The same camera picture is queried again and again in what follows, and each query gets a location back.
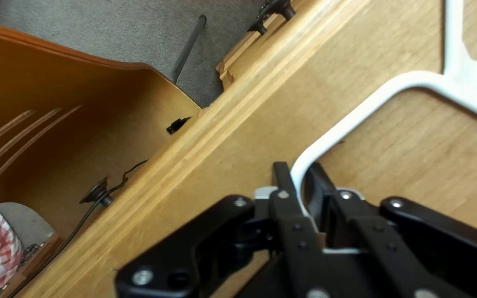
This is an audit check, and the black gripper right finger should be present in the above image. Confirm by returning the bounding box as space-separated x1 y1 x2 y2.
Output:
303 162 477 298

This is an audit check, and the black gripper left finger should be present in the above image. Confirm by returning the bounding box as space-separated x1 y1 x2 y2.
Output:
113 160 328 298

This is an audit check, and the white plastic coat hanger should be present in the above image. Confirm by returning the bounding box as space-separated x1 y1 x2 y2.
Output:
289 0 477 254

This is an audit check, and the wooden slatted chair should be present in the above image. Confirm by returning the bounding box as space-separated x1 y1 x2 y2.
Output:
0 14 202 278

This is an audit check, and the wooden roll-top desk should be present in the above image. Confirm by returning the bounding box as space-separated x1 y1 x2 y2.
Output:
14 0 477 298

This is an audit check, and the thin black desk cable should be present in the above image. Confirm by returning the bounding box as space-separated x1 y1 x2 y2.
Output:
55 157 149 261

